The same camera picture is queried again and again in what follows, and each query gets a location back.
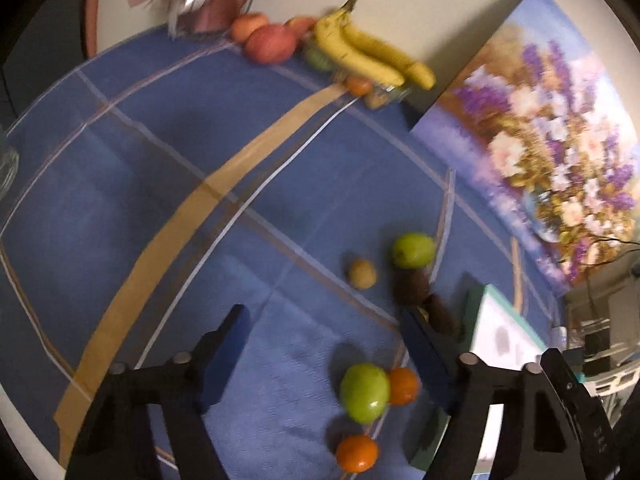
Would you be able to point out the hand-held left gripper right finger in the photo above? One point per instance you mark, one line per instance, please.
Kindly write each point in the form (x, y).
(429, 365)

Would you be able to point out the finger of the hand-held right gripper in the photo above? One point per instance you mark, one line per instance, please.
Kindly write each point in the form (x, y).
(582, 410)

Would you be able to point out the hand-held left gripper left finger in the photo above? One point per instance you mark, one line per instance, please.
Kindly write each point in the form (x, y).
(225, 360)

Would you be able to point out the orange mandarin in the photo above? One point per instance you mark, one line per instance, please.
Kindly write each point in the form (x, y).
(356, 453)
(405, 386)

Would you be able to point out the dark brown avocado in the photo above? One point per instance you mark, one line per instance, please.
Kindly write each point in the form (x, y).
(440, 315)

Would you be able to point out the green apple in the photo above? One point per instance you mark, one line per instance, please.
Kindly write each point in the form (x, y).
(365, 392)
(412, 250)

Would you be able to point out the white box with green rim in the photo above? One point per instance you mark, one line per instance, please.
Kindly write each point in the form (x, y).
(500, 320)

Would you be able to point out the yellow-brown kiwi fruit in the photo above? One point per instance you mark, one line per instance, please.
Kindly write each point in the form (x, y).
(361, 273)

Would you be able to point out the dark brown round fruit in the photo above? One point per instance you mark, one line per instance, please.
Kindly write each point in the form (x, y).
(411, 287)

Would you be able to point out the blue checked tablecloth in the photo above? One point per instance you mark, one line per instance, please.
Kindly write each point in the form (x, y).
(150, 160)

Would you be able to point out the flower painting canvas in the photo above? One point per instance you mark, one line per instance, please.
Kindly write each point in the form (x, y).
(540, 135)

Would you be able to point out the small orange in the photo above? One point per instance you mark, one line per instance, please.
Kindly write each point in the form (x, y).
(359, 85)

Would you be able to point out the small green fruit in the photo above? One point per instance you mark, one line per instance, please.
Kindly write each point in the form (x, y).
(317, 58)

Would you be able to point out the red apple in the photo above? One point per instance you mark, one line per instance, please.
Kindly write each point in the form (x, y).
(270, 44)
(302, 25)
(247, 25)

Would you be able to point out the yellow banana bunch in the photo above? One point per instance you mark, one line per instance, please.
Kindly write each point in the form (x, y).
(350, 47)

